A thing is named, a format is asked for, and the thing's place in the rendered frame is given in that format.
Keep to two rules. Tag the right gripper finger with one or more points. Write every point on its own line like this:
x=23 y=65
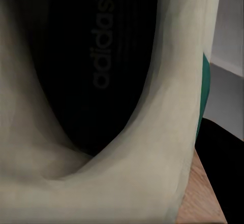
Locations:
x=222 y=156

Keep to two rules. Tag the gym shoe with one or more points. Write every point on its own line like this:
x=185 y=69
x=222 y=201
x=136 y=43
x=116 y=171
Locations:
x=101 y=103

